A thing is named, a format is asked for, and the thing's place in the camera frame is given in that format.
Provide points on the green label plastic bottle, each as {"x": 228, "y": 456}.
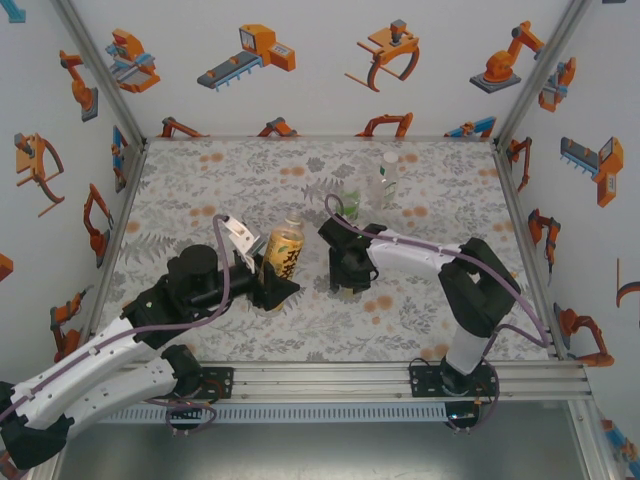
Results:
{"x": 354, "y": 205}

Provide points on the yellow tea bottle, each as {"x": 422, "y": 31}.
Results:
{"x": 287, "y": 245}

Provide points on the grey metal panel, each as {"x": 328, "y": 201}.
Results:
{"x": 320, "y": 455}

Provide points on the aluminium frame leg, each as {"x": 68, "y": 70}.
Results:
{"x": 47, "y": 474}
{"x": 595, "y": 445}

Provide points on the small circuit board green light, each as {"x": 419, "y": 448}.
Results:
{"x": 462, "y": 415}
{"x": 185, "y": 406}

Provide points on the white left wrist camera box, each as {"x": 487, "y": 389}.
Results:
{"x": 242, "y": 240}

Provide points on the slim aluminium table rail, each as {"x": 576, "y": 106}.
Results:
{"x": 126, "y": 200}
{"x": 515, "y": 200}

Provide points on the white bottle cap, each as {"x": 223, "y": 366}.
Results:
{"x": 391, "y": 159}

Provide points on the clear plastic bottle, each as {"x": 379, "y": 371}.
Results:
{"x": 384, "y": 187}

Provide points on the aluminium frame post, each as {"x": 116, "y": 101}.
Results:
{"x": 539, "y": 75}
{"x": 102, "y": 75}

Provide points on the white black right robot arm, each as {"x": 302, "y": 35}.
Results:
{"x": 410, "y": 252}

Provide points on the wide aluminium frame rail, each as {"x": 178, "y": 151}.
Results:
{"x": 320, "y": 382}

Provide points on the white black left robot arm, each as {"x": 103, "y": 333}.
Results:
{"x": 100, "y": 385}

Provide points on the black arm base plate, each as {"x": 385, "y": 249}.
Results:
{"x": 222, "y": 382}
{"x": 422, "y": 382}

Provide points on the floral tablecloth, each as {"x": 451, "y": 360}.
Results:
{"x": 210, "y": 170}

